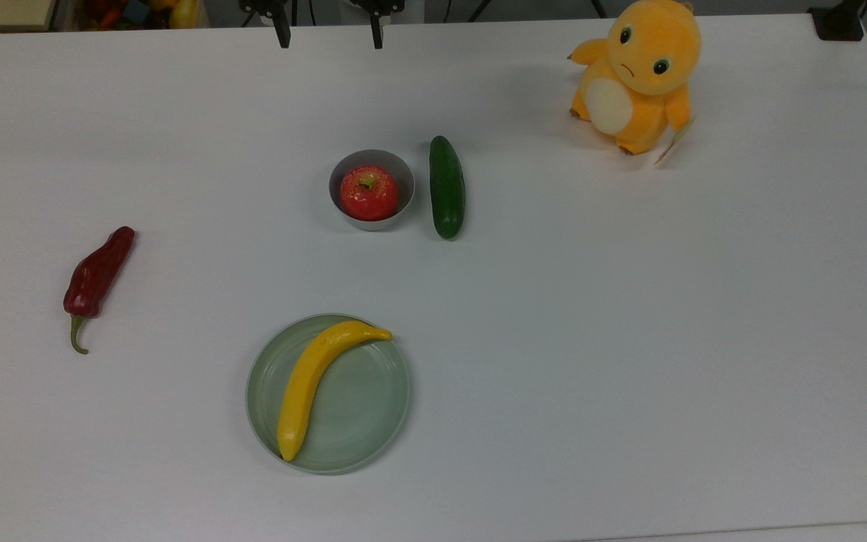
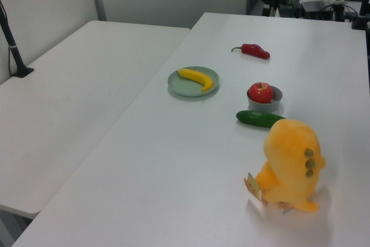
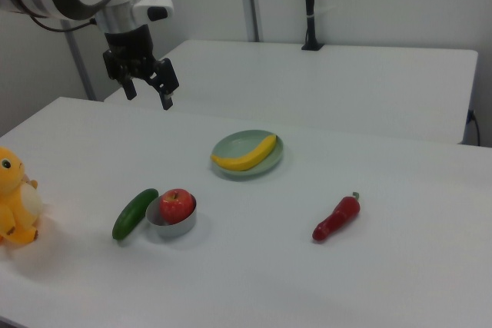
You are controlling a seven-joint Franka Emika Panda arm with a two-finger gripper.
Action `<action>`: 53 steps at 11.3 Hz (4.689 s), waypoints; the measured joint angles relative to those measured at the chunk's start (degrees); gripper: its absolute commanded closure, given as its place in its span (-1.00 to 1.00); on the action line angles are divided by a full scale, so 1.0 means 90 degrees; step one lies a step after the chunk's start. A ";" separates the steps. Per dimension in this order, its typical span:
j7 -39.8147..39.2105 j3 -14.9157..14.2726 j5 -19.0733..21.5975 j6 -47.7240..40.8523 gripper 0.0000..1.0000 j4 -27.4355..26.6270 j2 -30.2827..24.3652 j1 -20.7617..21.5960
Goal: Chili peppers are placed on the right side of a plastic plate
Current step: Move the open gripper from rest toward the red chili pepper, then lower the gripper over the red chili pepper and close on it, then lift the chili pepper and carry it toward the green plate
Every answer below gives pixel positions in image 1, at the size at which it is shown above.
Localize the red apple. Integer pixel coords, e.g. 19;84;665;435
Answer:
339;165;400;222

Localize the black table clamp block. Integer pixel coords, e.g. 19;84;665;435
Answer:
808;0;867;42

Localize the orange plush toy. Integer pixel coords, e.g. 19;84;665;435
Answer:
567;0;703;157

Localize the yellow banana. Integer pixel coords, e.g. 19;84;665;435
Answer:
276;320;394;462

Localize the light green plastic plate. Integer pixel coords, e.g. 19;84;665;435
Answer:
245;313;412;476

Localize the red chili pepper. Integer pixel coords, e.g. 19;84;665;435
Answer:
63;226;136;355

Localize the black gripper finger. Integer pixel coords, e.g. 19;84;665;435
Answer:
349;0;406;50
240;0;293;50

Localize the white plush toy tag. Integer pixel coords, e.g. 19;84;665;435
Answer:
653;117;695;167

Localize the dark green cucumber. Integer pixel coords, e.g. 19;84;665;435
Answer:
429;135;467;242

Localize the small grey bowl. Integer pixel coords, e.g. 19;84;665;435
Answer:
328;149;416;232

